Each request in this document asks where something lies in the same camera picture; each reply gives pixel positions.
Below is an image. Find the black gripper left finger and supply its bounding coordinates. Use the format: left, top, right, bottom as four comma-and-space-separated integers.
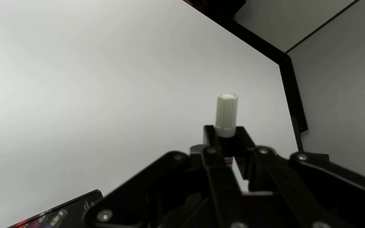
191, 125, 240, 228

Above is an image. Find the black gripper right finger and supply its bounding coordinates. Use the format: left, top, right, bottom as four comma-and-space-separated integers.
233, 126, 342, 228

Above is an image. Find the black marker with white cap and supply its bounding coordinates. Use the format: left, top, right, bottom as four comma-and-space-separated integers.
215, 92, 238, 138

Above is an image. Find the black side cabinet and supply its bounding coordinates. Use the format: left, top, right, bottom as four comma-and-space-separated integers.
183, 0, 307, 152

